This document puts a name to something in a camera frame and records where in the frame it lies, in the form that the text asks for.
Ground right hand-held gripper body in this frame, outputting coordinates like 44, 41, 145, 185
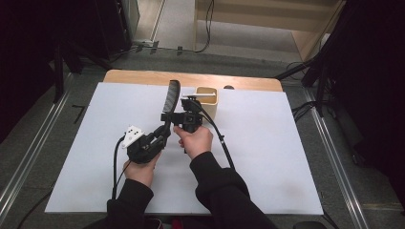
178, 92, 217, 134

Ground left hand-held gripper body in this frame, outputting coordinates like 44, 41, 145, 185
121, 125, 167, 165

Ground beige square cup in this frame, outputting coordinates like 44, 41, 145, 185
194, 86, 220, 120

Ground person's left hand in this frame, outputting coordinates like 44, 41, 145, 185
122, 152, 162, 189

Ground person's right hand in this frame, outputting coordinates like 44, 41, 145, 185
173, 124, 214, 160

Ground wooden table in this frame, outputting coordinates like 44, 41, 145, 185
103, 69, 284, 93

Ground white table board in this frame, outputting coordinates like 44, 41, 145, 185
44, 81, 324, 215

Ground person's lap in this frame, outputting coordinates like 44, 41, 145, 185
143, 217, 200, 229

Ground dark cabinet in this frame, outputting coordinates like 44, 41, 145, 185
95, 0, 141, 60

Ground black metal stand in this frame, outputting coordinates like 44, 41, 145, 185
52, 41, 113, 103
275, 31, 338, 117

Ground wooden shelf unit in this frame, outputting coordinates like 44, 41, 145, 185
193, 0, 347, 62

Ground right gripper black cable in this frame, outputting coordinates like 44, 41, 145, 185
190, 98, 236, 170

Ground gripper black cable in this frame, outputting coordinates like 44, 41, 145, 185
111, 135, 132, 200
190, 98, 236, 170

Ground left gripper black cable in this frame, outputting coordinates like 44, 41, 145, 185
111, 135, 132, 200

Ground hanging black cable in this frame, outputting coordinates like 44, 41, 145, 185
194, 0, 215, 53

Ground metal floor rail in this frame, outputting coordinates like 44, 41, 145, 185
0, 74, 75, 220
304, 89, 371, 229

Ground black floor cables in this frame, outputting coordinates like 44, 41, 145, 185
290, 100, 319, 122

